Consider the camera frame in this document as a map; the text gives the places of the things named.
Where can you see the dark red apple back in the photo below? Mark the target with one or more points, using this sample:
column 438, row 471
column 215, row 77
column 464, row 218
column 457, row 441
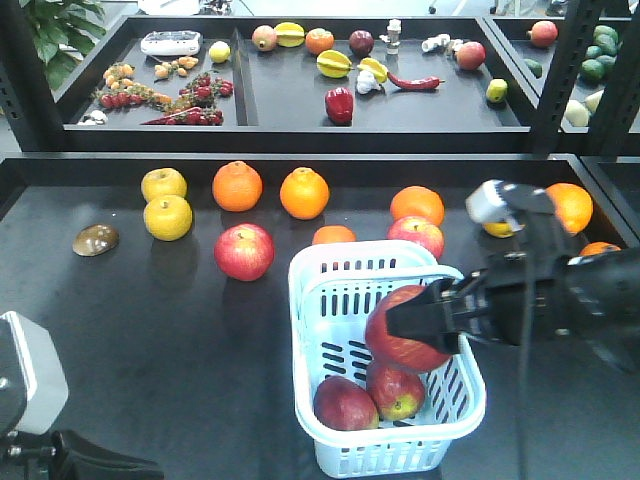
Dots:
column 397, row 394

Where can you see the light blue plastic basket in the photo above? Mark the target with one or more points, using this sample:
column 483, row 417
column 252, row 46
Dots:
column 332, row 290

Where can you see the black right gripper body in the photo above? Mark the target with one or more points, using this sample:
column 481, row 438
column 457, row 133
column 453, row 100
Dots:
column 497, row 304

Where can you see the yellow starfruit left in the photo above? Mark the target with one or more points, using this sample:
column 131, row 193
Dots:
column 333, row 64

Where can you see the red chili pepper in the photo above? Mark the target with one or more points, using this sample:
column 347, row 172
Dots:
column 430, row 83

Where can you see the yellow starfruit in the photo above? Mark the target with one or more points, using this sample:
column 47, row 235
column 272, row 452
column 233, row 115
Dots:
column 375, row 67
column 333, row 64

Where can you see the orange tangerine knobbed left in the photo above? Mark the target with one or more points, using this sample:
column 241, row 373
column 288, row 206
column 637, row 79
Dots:
column 237, row 187

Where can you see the yellow citrus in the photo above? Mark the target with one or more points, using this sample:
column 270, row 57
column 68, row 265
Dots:
column 163, row 181
column 168, row 217

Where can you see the red bell pepper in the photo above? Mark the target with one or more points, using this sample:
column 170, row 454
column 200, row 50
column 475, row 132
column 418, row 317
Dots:
column 339, row 105

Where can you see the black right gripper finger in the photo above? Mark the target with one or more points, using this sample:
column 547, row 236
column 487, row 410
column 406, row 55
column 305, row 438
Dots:
column 426, row 318

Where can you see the orange tangerine knobbed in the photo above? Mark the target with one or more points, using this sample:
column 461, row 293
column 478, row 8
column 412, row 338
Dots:
column 304, row 193
column 237, row 187

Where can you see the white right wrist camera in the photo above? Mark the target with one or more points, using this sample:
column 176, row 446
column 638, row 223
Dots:
column 487, row 205

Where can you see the small orange right lower right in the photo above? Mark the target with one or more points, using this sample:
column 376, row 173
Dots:
column 599, row 247

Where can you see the black upright post left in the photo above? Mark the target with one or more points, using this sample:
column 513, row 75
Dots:
column 580, row 19

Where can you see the white garlic bulb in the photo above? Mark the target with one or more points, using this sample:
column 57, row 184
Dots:
column 366, row 83

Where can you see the yellow orange right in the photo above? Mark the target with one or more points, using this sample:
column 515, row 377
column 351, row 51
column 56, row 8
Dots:
column 501, row 230

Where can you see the pink red apple middle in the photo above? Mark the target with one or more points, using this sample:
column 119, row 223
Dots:
column 419, row 230

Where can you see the dark purple plum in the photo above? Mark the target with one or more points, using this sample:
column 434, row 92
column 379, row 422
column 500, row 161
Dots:
column 361, row 43

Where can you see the large orange far right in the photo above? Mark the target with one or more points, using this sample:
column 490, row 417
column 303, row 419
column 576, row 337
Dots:
column 573, row 206

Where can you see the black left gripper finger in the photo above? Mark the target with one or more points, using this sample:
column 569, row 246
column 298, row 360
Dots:
column 77, row 458

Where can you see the orange behind middle apple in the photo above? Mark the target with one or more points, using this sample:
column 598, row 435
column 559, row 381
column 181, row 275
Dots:
column 418, row 201

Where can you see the yellow starfruit right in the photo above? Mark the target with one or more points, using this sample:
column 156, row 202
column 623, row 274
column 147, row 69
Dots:
column 375, row 67

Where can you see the green potted plant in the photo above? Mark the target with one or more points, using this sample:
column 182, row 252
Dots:
column 63, row 32

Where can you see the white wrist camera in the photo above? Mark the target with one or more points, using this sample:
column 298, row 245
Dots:
column 487, row 205
column 42, row 357

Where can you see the white scale device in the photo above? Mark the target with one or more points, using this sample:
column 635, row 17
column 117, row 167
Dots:
column 171, row 43

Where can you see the pink red apple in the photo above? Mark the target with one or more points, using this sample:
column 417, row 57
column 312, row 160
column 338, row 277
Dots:
column 244, row 252
column 419, row 230

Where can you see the yellow citrus back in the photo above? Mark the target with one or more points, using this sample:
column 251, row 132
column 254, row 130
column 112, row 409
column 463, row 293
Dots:
column 163, row 181

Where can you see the dark red apple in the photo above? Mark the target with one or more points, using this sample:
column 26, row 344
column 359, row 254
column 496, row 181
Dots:
column 405, row 354
column 343, row 405
column 397, row 394

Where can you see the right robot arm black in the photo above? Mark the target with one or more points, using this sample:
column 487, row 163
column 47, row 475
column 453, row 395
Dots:
column 595, row 298

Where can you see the pink red apple left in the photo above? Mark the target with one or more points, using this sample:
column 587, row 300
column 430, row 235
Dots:
column 244, row 252

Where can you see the small orange middle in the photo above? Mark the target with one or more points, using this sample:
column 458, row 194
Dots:
column 333, row 234

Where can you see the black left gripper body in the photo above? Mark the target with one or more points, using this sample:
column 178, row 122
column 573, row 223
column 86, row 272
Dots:
column 25, row 420

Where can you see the small orange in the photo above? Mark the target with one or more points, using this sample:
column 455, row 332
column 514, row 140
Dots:
column 333, row 234
column 599, row 247

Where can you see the yellow citrus front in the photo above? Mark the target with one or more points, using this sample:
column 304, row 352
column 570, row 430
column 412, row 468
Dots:
column 168, row 217

